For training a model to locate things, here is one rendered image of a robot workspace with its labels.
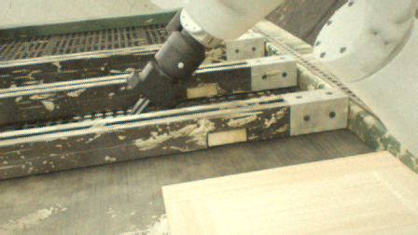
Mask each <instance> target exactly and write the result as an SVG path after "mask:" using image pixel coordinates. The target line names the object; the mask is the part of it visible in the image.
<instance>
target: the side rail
mask: <svg viewBox="0 0 418 235"><path fill-rule="evenodd" d="M180 8H181V7H175V8H168V9H161V10H147V11H140V12H133V13H119V14H111V15H103V16H90V17H83V18H76V19H62V20H55V21H34V22H26V23H20V24H6V25H0V40H1V39H12V40H14V38H22V37H28V36H42V35H55V34H68V33H75V32H82V31H95V30H102V29H109V28H110V29H114V30H117V29H116V28H122V27H129V26H143V25H149V24H156V23H166V24H169V22H171V20H172V19H173V18H174V16H175V15H176V13H177V12H178V11H179V9H180ZM68 35H69V34H68Z"/></svg>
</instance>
